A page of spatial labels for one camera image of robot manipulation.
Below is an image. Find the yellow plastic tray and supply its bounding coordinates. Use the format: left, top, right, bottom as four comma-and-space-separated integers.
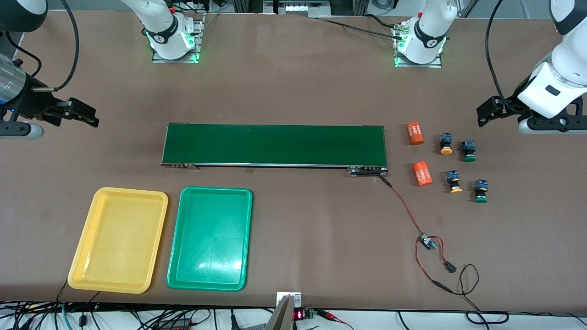
67, 187, 169, 294

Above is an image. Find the red black power lead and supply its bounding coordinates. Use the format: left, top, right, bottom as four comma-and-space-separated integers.
415, 236, 459, 294

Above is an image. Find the green plastic tray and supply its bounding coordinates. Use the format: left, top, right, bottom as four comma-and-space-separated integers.
166, 186, 254, 292

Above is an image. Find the green conveyor belt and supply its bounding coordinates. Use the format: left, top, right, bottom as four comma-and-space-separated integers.
160, 123, 390, 178

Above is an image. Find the white power strip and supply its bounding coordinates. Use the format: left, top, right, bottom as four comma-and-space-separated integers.
264, 0, 331, 18

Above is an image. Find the red alligator clip lead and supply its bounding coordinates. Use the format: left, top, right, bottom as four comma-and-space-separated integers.
317, 310, 354, 330

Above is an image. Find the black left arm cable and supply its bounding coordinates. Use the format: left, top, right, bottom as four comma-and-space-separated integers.
485, 0, 521, 114

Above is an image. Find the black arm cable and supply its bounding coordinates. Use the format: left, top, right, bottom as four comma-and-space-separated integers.
485, 0, 521, 114
32, 0, 79, 92

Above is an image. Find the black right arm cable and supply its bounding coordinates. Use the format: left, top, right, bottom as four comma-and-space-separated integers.
32, 0, 79, 92

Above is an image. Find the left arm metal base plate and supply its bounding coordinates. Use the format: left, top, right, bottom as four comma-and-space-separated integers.
394, 23, 443, 68

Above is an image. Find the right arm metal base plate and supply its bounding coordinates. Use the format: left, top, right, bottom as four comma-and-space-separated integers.
152, 14, 205, 64

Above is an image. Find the red black twisted conveyor cable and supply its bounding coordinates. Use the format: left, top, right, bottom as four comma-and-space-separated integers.
379, 176, 426, 237

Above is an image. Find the black cable on table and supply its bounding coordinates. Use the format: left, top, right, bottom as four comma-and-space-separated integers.
316, 14, 406, 41

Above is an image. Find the thin black looped cable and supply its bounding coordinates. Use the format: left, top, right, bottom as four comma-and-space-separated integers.
452, 264, 509, 325

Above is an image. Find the black cable bundle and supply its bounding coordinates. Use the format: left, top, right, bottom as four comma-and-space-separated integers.
0, 300, 276, 330

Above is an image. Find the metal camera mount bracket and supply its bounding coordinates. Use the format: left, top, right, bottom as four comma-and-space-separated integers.
265, 291, 303, 330

